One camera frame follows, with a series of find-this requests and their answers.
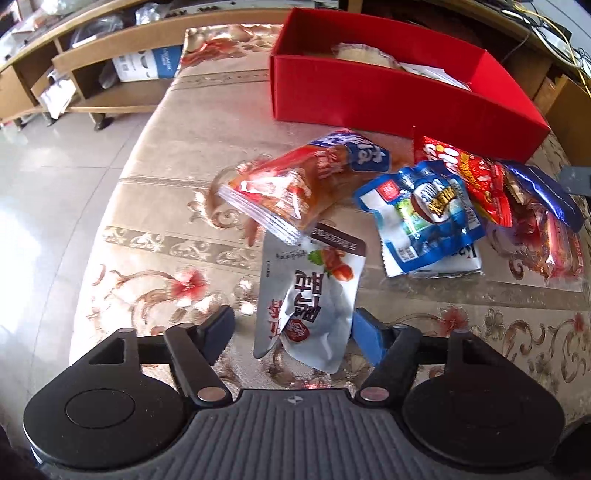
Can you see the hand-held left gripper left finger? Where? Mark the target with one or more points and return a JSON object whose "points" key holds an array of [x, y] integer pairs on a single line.
{"points": [[219, 333]]}

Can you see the clear plastic bag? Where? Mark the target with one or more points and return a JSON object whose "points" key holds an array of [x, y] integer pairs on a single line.
{"points": [[55, 94]]}

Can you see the red snack packet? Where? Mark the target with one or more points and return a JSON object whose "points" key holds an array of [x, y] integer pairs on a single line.
{"points": [[480, 184]]}

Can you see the white printed snack packet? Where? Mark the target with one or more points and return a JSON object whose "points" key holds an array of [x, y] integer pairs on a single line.
{"points": [[434, 74]]}

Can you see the clear orange biscuit packet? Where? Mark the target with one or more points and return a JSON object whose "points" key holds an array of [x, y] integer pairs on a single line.
{"points": [[281, 194]]}

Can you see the white and blue carton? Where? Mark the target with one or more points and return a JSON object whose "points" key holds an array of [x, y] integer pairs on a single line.
{"points": [[143, 64]]}

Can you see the silver snack packet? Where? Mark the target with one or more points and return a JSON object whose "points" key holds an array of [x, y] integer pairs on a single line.
{"points": [[314, 295]]}

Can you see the wooden TV cabinet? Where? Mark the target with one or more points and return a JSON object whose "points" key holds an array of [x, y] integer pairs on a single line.
{"points": [[92, 50]]}

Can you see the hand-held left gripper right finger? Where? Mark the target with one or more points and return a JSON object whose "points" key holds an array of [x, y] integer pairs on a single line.
{"points": [[367, 333]]}

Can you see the pale round snack packet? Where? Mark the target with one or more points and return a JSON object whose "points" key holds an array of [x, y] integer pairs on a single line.
{"points": [[364, 55]]}

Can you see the clear packet of red sausages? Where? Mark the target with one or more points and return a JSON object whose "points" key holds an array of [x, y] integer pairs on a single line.
{"points": [[554, 251]]}

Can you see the dark grey object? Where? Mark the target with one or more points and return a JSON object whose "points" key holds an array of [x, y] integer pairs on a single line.
{"points": [[575, 181]]}

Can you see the dark blue wafer packet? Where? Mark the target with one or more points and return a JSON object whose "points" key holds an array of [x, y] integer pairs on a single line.
{"points": [[549, 194]]}

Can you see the red cardboard box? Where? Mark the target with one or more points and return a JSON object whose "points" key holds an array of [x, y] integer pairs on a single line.
{"points": [[369, 101]]}

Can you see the blue and white snack packet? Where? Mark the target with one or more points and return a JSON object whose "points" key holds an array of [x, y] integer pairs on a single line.
{"points": [[415, 217]]}

